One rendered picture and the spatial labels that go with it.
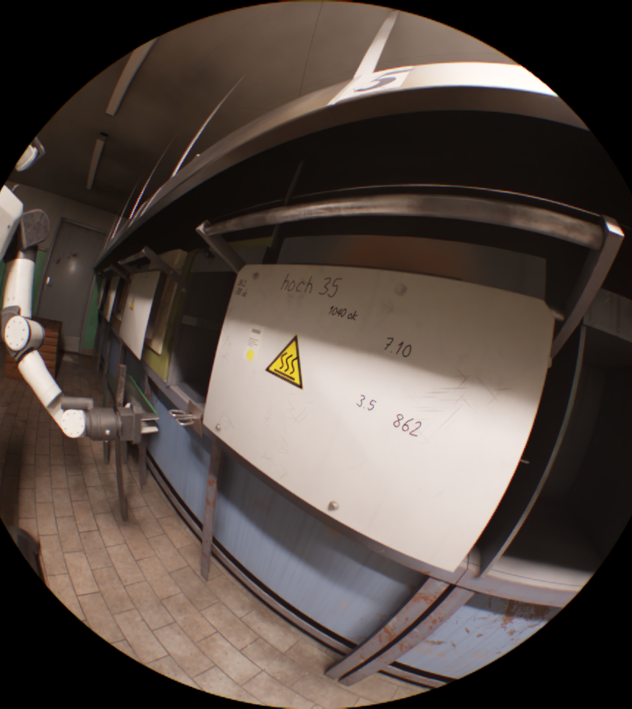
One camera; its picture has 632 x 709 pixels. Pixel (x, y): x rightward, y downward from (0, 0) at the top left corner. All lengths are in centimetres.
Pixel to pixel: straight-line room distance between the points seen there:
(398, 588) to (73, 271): 511
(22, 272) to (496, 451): 98
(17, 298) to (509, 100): 92
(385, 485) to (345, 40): 152
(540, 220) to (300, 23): 129
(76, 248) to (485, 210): 497
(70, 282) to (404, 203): 487
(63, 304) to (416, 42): 509
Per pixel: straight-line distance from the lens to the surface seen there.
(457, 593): 66
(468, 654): 99
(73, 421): 68
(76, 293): 494
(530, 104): 35
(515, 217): 29
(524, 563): 72
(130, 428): 74
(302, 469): 44
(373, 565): 72
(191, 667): 123
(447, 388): 34
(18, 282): 77
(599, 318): 53
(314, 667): 129
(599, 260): 33
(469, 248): 53
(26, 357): 73
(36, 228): 81
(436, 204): 29
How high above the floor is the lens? 120
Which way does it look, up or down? 2 degrees down
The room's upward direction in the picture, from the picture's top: 15 degrees clockwise
